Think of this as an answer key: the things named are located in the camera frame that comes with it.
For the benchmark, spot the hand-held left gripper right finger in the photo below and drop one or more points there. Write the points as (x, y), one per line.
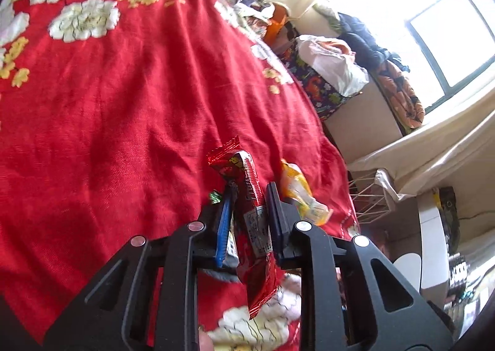
(275, 219)

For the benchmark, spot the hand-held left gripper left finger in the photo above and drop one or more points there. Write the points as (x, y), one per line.
(224, 227)

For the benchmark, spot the red snack wrapper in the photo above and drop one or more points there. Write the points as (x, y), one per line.
(251, 196)

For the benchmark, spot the yellow snack packet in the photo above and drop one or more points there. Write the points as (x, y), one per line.
(296, 184)

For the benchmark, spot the person's left hand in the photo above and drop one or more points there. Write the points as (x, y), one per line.
(205, 341)

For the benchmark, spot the colourful foil wrapper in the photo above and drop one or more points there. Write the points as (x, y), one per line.
(214, 198)

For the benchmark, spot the dinosaur print laundry basket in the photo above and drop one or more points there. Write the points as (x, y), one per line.
(321, 91)

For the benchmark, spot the white chair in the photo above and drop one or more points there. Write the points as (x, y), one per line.
(406, 269)

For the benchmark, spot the white desk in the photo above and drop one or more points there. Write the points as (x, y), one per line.
(433, 242)

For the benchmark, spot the red floral blanket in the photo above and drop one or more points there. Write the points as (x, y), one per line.
(116, 103)

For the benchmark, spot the white bag of laundry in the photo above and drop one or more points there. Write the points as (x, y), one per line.
(332, 61)

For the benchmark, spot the black bag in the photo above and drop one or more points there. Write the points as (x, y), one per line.
(450, 215)

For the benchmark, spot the clear cosmetics organiser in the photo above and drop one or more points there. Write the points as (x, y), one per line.
(460, 273)

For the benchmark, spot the orange bag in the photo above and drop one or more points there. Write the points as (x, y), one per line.
(276, 26)

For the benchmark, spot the dark blue jacket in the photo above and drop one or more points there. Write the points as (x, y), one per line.
(363, 41)

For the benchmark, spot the lilac cloth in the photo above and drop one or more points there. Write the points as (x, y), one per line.
(243, 2)

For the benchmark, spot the black-framed window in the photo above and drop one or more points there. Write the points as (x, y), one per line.
(444, 6)

